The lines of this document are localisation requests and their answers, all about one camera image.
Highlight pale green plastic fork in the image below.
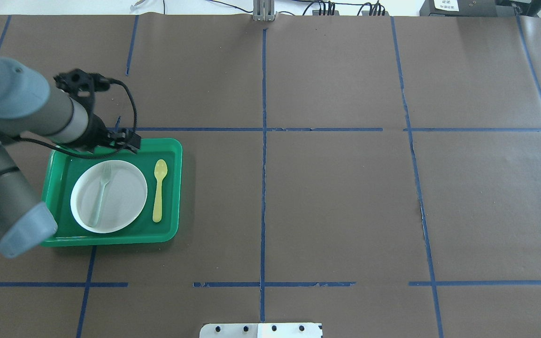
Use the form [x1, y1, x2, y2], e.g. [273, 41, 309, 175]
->
[89, 162, 112, 228]

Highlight aluminium frame post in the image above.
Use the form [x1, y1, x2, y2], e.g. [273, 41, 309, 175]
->
[253, 0, 277, 22]

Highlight green plastic tray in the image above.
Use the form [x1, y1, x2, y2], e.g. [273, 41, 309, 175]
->
[42, 138, 183, 247]

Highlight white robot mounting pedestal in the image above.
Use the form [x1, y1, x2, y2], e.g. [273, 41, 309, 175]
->
[199, 322, 324, 338]

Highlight brown paper table cover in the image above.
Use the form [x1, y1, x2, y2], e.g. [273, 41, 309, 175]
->
[0, 14, 541, 338]

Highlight black desktop box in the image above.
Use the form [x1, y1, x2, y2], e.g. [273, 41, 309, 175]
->
[419, 0, 498, 17]

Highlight white round plate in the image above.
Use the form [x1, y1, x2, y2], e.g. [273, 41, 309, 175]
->
[70, 160, 148, 234]

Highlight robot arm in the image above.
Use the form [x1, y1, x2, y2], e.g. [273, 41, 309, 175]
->
[0, 57, 141, 258]

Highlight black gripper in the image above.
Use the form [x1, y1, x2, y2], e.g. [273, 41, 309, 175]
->
[82, 114, 141, 154]

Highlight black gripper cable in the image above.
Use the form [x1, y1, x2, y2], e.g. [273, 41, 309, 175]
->
[17, 79, 139, 160]

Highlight yellow plastic spoon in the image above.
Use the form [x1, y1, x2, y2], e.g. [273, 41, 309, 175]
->
[152, 159, 168, 223]

